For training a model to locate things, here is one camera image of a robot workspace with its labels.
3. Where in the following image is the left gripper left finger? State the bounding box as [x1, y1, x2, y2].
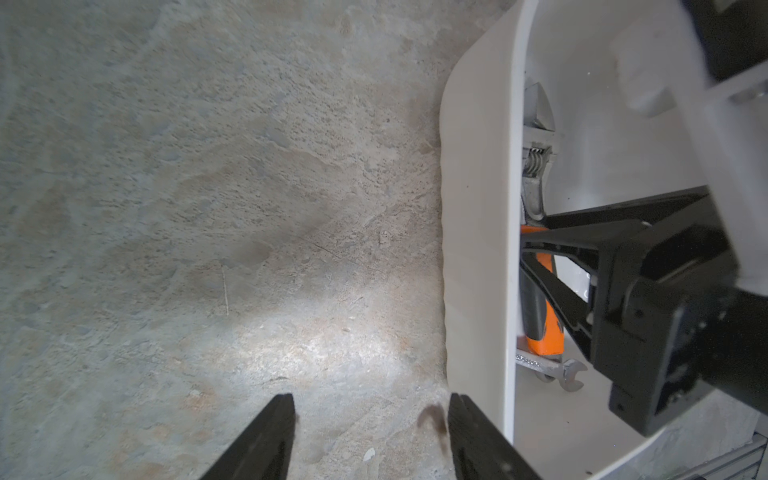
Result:
[200, 393, 297, 480]

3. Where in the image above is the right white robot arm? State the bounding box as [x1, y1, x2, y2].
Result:
[521, 1, 767, 436]

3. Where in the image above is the white storage box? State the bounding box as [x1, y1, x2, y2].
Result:
[439, 1, 704, 479]

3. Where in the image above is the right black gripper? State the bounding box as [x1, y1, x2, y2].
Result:
[520, 197, 767, 436]

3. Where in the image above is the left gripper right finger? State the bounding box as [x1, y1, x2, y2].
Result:
[447, 393, 542, 480]

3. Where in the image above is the orange handled adjustable wrench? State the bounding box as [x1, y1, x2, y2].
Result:
[518, 80, 566, 359]

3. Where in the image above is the silver wrench lying in box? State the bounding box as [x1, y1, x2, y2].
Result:
[515, 349, 588, 392]

